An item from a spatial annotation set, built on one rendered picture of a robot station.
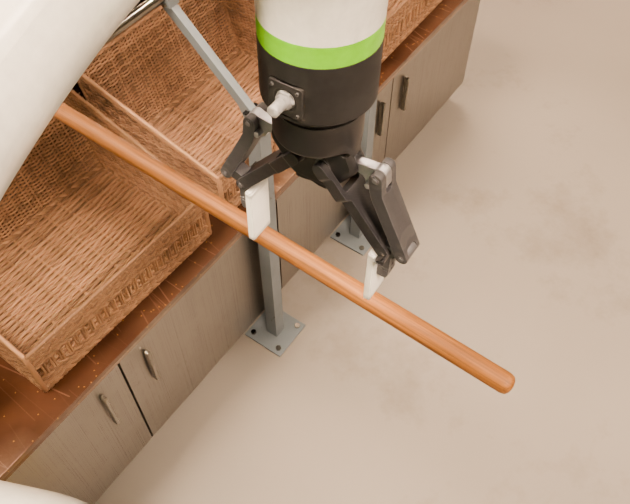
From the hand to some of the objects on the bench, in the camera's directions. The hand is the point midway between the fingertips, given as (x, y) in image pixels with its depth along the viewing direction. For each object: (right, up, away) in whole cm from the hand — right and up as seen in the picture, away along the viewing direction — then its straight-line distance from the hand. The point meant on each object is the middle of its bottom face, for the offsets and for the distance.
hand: (315, 251), depth 73 cm
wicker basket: (-61, -2, +108) cm, 124 cm away
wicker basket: (-26, +37, +136) cm, 144 cm away
